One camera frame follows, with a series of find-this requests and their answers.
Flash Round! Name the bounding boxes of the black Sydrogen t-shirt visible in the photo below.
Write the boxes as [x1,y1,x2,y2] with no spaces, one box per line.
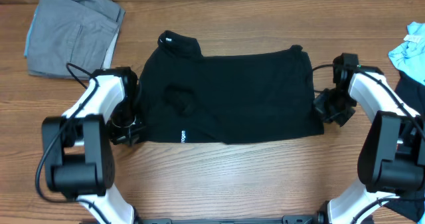
[139,31,324,144]

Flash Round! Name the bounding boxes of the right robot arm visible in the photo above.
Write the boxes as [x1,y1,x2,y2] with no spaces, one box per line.
[310,53,424,224]

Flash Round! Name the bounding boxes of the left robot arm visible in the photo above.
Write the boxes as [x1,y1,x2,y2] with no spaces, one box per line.
[35,67,144,224]

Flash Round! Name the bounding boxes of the black garment at right edge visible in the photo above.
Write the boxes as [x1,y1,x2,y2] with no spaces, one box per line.
[385,71,424,223]

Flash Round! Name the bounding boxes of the light blue shirt right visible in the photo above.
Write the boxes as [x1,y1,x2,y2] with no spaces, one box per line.
[388,22,424,85]

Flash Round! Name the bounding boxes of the folded grey trousers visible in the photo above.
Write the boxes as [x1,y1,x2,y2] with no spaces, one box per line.
[26,0,125,78]

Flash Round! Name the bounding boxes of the folded light blue garment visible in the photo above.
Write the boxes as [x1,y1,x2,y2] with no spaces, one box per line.
[24,17,35,58]

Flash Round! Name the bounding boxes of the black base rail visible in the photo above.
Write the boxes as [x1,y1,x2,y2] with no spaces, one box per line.
[135,213,328,224]

